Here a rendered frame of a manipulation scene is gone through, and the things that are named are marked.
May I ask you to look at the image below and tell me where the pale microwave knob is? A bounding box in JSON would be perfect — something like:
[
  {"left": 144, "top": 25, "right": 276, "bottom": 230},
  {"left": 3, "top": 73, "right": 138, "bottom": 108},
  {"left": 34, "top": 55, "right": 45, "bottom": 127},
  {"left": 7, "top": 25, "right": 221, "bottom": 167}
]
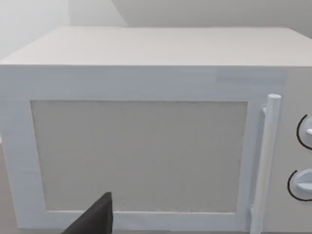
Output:
[
  {"left": 296, "top": 114, "right": 312, "bottom": 150},
  {"left": 287, "top": 169, "right": 312, "bottom": 202}
]

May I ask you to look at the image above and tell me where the pale microwave oven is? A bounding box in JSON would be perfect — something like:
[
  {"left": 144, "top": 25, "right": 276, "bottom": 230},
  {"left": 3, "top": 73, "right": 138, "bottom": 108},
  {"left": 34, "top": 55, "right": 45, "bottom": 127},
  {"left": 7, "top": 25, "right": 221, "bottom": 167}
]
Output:
[{"left": 0, "top": 26, "right": 312, "bottom": 234}]

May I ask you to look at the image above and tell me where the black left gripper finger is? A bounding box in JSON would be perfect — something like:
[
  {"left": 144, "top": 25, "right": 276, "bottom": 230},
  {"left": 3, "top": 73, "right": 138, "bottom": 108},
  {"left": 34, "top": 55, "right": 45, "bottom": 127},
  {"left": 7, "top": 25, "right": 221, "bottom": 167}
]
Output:
[{"left": 60, "top": 192, "right": 114, "bottom": 234}]

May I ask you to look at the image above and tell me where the pale microwave door handle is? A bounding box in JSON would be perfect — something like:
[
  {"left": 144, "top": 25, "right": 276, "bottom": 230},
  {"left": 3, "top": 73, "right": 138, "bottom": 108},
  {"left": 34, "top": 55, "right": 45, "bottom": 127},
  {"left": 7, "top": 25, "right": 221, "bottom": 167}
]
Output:
[{"left": 247, "top": 93, "right": 282, "bottom": 234}]

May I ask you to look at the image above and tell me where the pale microwave door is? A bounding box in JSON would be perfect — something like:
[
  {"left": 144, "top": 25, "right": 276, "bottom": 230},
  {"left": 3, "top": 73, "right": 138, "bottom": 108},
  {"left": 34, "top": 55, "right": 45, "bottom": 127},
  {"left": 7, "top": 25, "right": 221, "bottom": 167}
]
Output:
[{"left": 0, "top": 65, "right": 286, "bottom": 231}]

